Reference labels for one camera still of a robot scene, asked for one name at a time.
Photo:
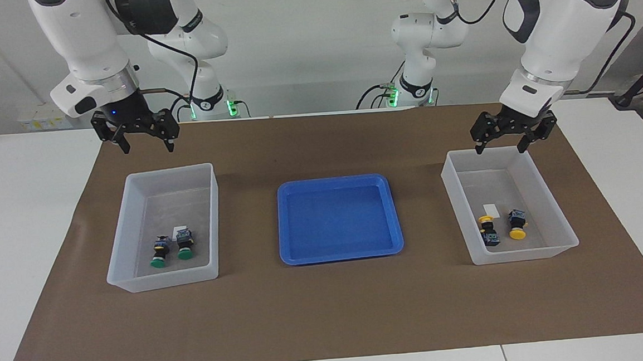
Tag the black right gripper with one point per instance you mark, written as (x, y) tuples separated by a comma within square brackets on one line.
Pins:
[(125, 114)]

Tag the white power strip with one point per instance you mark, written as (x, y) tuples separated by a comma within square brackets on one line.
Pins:
[(39, 122)]

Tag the small white label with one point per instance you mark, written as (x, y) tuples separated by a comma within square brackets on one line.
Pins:
[(178, 230), (491, 209)]

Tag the blue plastic tray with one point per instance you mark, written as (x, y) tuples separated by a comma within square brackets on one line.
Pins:
[(338, 218)]

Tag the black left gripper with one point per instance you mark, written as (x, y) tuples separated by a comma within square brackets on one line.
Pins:
[(516, 121)]

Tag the green push button switch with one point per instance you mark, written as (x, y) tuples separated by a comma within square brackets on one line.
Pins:
[(158, 263), (185, 254)]

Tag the black tripod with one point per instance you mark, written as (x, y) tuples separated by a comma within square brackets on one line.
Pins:
[(636, 80)]

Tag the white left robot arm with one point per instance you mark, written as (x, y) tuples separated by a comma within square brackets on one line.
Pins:
[(563, 26)]

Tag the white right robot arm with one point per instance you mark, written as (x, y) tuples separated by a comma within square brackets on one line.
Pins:
[(90, 44)]

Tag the yellow push button switch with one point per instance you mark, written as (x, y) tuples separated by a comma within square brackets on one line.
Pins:
[(490, 231), (518, 234)]

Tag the brown paper mat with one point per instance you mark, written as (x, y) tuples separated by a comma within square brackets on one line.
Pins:
[(335, 313)]

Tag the translucent white plastic box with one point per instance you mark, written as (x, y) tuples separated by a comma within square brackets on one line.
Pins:
[(161, 212), (495, 184)]

